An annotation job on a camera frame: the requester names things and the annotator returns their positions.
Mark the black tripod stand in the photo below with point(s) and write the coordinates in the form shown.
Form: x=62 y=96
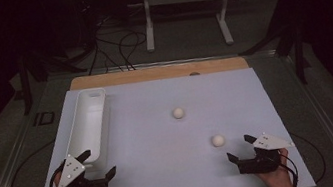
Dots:
x=299 y=59
x=25 y=88

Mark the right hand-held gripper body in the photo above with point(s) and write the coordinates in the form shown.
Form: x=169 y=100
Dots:
x=261 y=162

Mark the white table mat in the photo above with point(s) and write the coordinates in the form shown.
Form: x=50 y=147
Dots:
x=165 y=161

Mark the white ball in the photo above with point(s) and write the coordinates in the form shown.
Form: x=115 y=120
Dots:
x=218 y=140
x=178 y=113

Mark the white rectangular plastic container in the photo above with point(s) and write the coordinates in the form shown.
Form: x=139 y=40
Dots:
x=88 y=126

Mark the person's right hand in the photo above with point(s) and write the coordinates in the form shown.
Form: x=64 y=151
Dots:
x=281 y=180

